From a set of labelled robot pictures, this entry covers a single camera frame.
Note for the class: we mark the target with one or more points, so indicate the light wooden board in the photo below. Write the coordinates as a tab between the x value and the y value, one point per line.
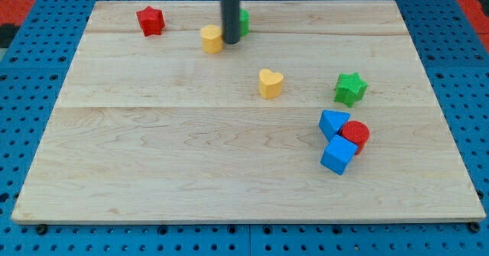
153	130

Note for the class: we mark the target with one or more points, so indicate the blue cube block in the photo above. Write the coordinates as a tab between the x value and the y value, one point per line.
338	153

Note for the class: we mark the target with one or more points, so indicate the yellow hexagon block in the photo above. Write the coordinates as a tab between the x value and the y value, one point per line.
211	36

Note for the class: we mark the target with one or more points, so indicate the green star block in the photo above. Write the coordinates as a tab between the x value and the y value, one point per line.
349	89

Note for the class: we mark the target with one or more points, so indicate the red circle block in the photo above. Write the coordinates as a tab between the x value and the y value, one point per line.
356	132

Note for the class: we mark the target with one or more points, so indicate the green circle block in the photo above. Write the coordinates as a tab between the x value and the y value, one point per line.
244	22

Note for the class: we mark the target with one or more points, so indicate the blue triangle block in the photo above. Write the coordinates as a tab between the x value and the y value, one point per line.
331	122

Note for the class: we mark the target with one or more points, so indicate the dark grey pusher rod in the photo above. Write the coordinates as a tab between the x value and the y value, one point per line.
230	14

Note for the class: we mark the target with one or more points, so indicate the red star block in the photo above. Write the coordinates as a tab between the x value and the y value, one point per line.
151	21

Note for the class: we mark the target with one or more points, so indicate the yellow heart block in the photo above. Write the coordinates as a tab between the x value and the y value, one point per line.
270	83

